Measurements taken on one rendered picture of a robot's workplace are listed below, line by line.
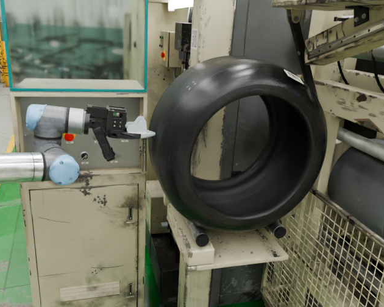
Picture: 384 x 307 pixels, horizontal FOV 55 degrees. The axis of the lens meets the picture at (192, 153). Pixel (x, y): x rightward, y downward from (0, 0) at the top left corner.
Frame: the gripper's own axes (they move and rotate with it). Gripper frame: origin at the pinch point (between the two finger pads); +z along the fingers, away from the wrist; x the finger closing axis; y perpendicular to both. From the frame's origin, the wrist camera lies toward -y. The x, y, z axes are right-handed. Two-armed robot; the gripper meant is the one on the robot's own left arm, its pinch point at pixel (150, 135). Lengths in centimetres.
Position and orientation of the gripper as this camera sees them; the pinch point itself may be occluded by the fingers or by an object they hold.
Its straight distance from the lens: 114.4
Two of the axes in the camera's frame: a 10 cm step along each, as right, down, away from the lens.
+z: 9.5, 0.8, 3.0
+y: 1.7, -9.4, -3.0
